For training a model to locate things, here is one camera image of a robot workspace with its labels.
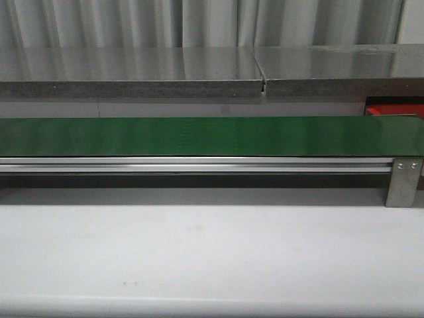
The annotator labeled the grey stone shelf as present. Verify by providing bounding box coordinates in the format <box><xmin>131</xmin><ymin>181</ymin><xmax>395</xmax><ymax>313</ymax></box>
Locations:
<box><xmin>1</xmin><ymin>44</ymin><xmax>423</xmax><ymax>99</ymax></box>

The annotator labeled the aluminium conveyor frame rail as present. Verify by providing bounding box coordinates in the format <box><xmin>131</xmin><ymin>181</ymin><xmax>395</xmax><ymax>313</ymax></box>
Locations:
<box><xmin>1</xmin><ymin>156</ymin><xmax>394</xmax><ymax>174</ymax></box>

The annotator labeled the green conveyor belt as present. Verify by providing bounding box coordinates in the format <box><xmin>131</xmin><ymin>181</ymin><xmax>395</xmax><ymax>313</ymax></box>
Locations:
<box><xmin>1</xmin><ymin>116</ymin><xmax>423</xmax><ymax>157</ymax></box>

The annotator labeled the steel conveyor support bracket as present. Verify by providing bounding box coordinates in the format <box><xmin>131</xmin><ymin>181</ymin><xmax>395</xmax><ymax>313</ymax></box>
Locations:
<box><xmin>385</xmin><ymin>157</ymin><xmax>423</xmax><ymax>208</ymax></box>

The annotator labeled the white curtain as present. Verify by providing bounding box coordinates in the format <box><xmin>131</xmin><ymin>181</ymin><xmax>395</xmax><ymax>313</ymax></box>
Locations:
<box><xmin>1</xmin><ymin>1</ymin><xmax>423</xmax><ymax>48</ymax></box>

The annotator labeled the red plastic tray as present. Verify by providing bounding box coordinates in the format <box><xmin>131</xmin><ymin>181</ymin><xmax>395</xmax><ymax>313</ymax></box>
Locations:
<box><xmin>365</xmin><ymin>103</ymin><xmax>424</xmax><ymax>119</ymax></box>

